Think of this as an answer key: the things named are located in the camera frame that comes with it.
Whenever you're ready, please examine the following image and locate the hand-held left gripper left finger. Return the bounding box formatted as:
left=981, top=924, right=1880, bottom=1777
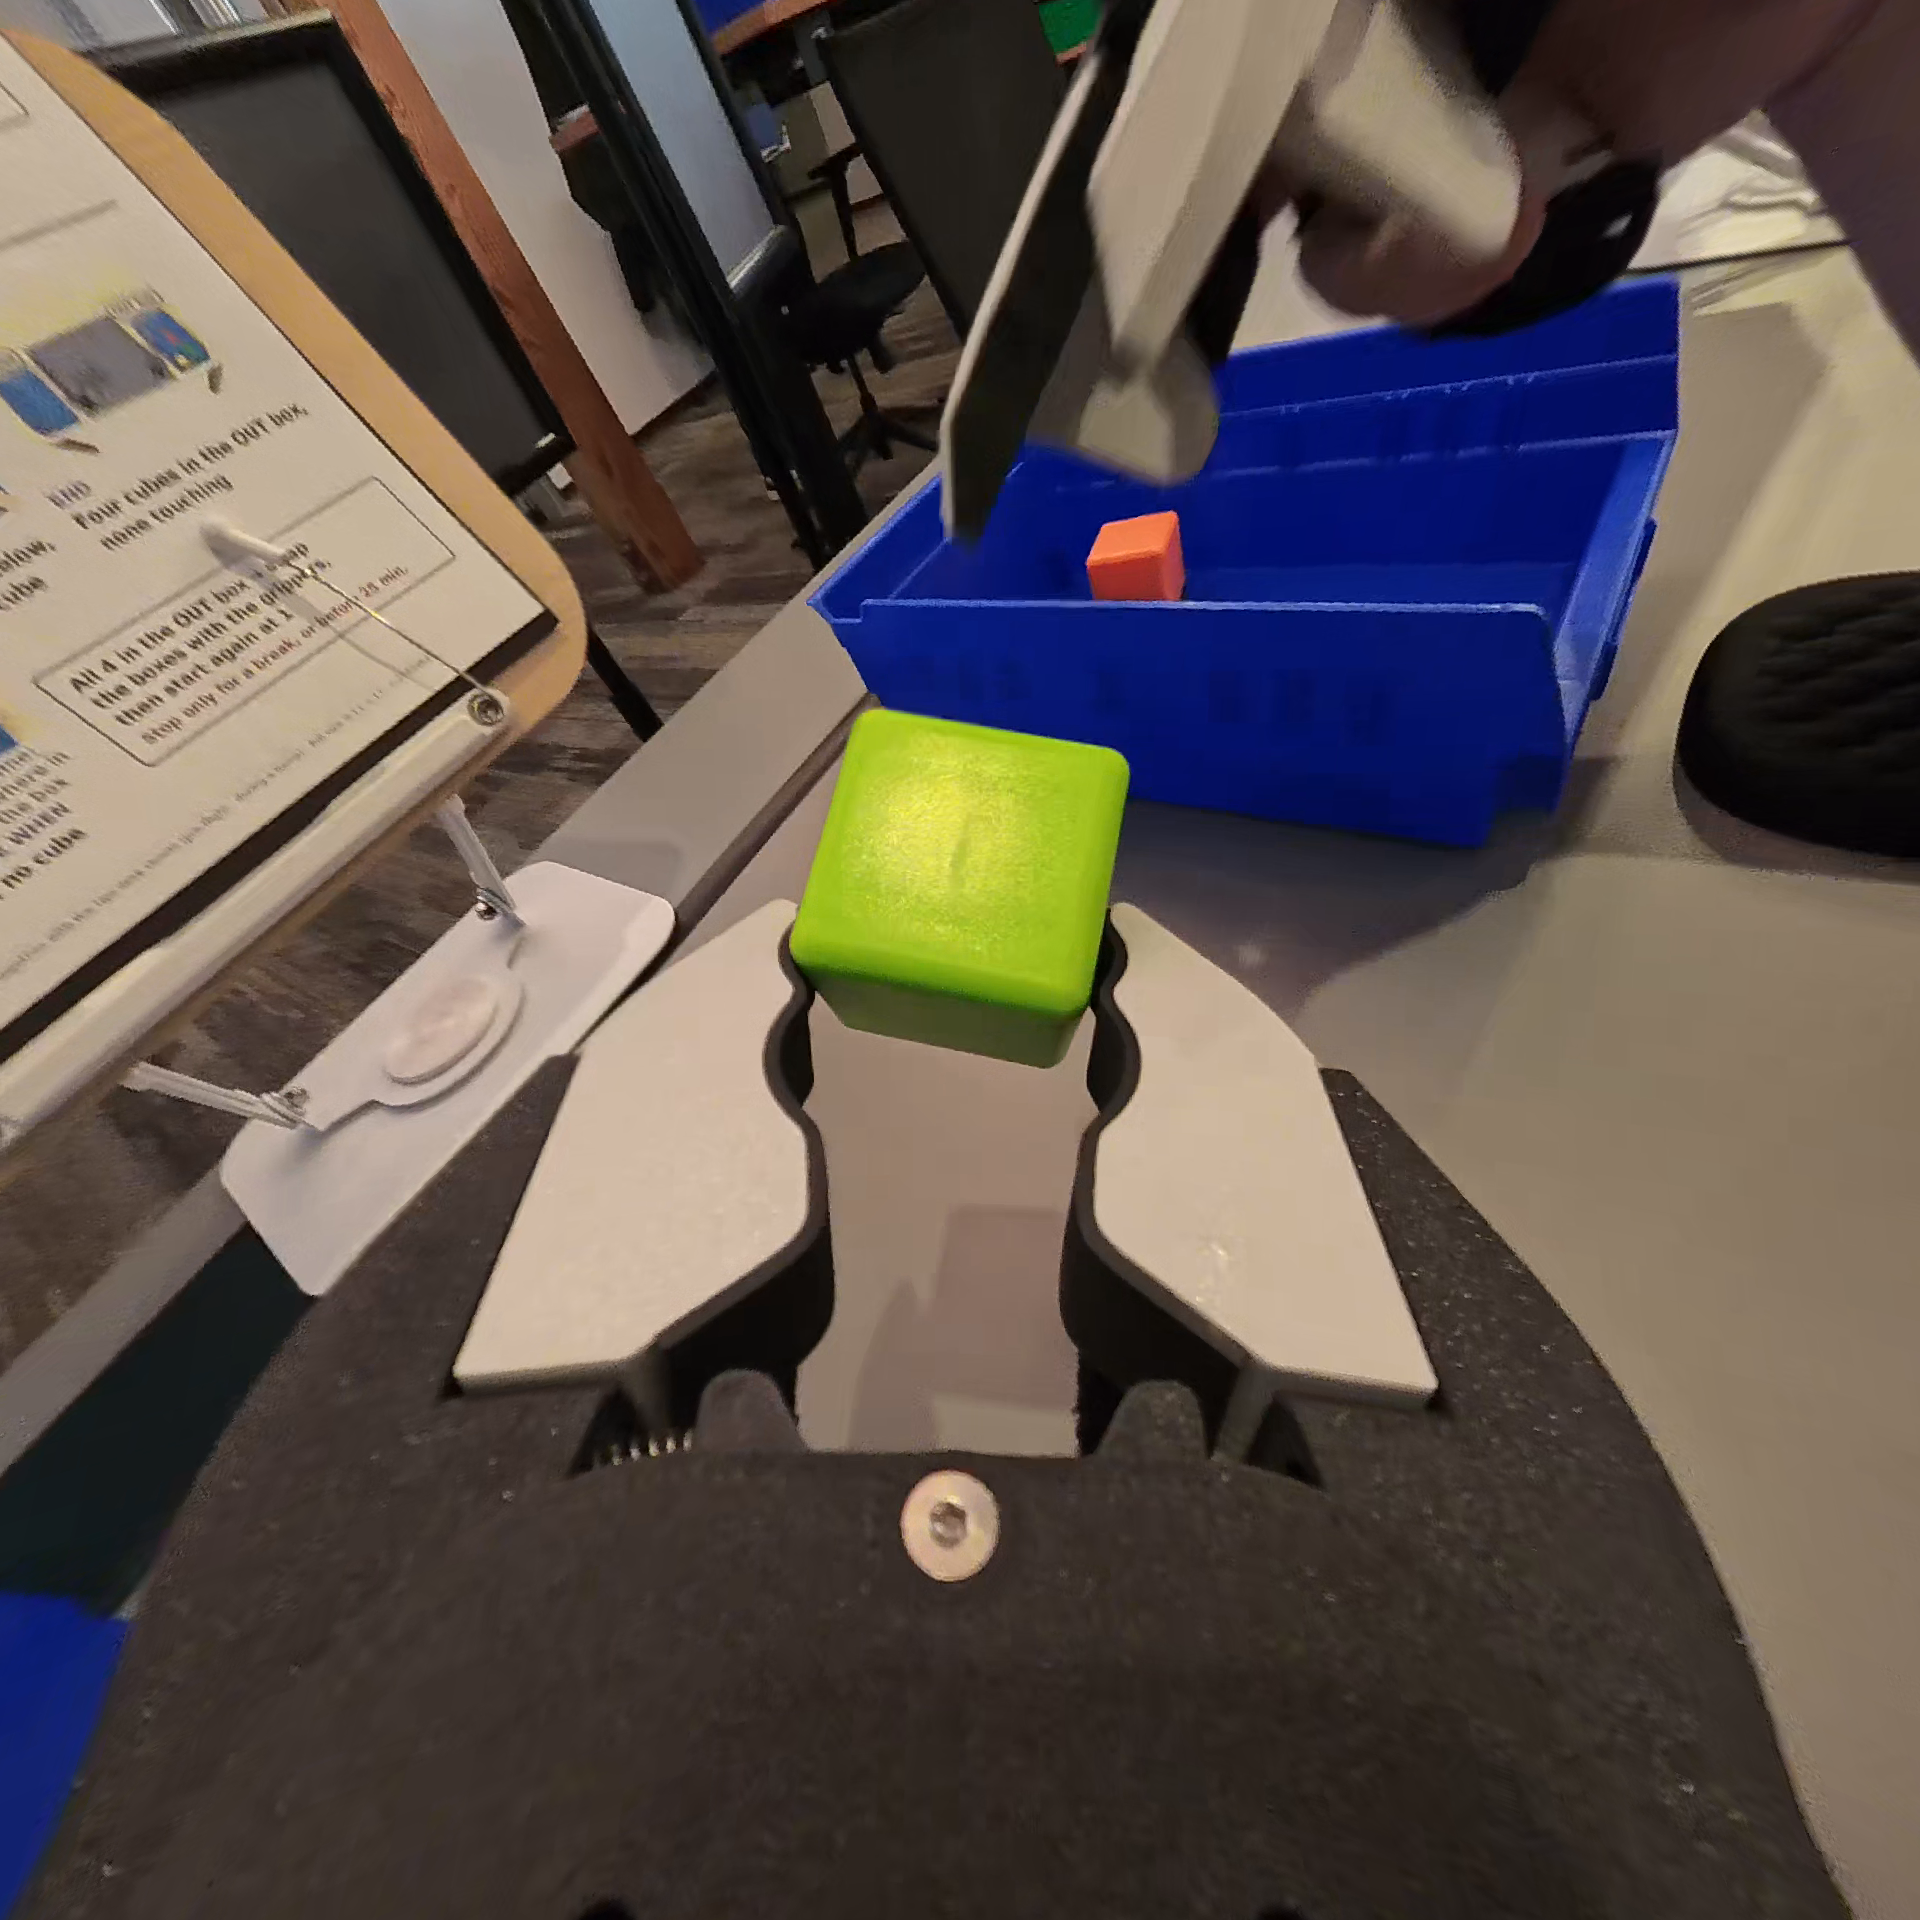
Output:
left=449, top=925, right=837, bottom=1450

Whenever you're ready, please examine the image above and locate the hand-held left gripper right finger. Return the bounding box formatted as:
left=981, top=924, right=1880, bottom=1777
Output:
left=1064, top=907, right=1441, bottom=1453

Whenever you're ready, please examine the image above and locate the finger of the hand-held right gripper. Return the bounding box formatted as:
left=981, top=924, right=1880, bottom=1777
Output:
left=936, top=0, right=1337, bottom=549
left=1276, top=17, right=1539, bottom=279

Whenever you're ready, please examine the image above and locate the orange magnetic cube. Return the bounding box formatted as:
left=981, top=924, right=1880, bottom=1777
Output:
left=1087, top=513, right=1191, bottom=605

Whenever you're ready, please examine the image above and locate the green magnetic cube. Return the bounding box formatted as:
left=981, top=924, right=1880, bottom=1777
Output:
left=790, top=708, right=1135, bottom=1069

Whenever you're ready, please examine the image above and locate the person's right forearm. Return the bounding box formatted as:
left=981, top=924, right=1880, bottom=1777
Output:
left=1765, top=0, right=1920, bottom=289

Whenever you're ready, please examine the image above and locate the person's right hand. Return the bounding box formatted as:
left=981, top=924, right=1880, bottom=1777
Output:
left=1501, top=0, right=1920, bottom=213

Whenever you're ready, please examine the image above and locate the black partition panel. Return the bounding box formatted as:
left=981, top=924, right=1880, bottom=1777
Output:
left=816, top=0, right=1087, bottom=347

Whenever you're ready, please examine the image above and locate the white sign stand base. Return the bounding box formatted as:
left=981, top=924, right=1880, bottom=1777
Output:
left=121, top=796, right=680, bottom=1298

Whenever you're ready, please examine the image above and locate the black textured mat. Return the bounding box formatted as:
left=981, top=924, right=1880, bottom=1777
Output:
left=1676, top=571, right=1920, bottom=865

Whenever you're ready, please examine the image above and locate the wooden instruction sign board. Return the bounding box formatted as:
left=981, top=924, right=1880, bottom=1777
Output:
left=0, top=31, right=589, bottom=1143

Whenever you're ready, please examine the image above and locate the black framed panel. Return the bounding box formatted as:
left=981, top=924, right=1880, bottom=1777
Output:
left=91, top=17, right=577, bottom=495

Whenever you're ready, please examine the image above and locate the slanted wooden post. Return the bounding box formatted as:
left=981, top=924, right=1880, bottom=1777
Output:
left=315, top=0, right=707, bottom=589

